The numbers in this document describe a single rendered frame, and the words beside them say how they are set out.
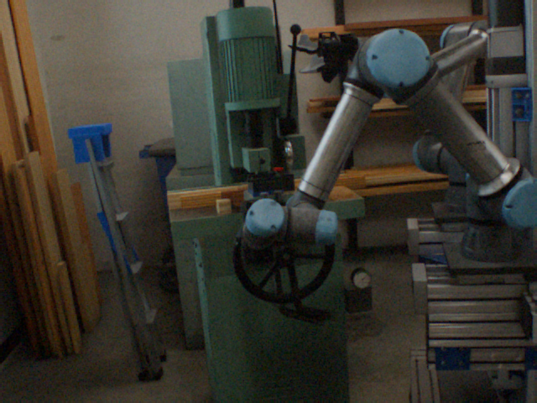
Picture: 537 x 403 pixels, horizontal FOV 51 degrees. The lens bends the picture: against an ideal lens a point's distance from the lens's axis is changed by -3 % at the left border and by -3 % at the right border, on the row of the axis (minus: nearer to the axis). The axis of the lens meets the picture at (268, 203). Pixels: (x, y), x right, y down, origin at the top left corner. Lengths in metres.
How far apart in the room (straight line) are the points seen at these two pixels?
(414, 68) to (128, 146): 3.25
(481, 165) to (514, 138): 0.42
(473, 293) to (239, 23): 1.01
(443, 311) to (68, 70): 3.36
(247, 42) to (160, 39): 2.43
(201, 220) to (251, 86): 0.43
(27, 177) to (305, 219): 2.00
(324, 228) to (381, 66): 0.35
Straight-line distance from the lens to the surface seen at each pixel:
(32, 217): 3.01
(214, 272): 1.79
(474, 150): 1.28
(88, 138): 2.55
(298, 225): 1.22
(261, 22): 1.83
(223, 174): 2.08
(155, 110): 4.21
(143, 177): 4.27
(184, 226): 1.75
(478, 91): 4.03
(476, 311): 1.53
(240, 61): 1.81
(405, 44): 1.20
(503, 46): 1.70
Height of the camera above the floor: 1.28
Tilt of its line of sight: 12 degrees down
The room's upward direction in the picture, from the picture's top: 5 degrees counter-clockwise
